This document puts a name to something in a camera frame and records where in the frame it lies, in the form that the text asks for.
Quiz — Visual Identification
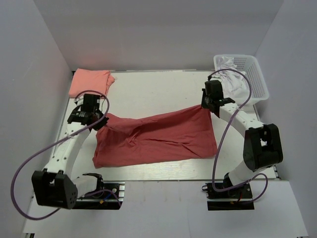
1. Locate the white plastic basket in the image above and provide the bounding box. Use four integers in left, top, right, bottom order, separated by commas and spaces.
212, 54, 269, 105

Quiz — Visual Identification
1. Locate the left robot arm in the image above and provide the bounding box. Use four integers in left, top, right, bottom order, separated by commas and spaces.
31, 90, 108, 209

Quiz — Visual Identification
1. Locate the white crumpled t-shirt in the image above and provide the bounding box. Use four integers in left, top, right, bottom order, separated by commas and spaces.
214, 56, 249, 104

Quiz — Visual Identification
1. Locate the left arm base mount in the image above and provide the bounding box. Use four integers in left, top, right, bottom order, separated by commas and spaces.
73, 181, 125, 210

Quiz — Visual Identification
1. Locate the red t-shirt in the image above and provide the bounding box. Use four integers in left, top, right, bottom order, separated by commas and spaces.
93, 105, 217, 169

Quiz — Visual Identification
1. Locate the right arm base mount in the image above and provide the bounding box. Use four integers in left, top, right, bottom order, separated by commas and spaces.
202, 183, 254, 211

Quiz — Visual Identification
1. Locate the folded salmon t-shirt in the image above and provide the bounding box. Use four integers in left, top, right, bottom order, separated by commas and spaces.
68, 68, 115, 98

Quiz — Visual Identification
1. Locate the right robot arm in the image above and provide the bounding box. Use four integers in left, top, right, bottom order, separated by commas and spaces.
202, 80, 283, 198

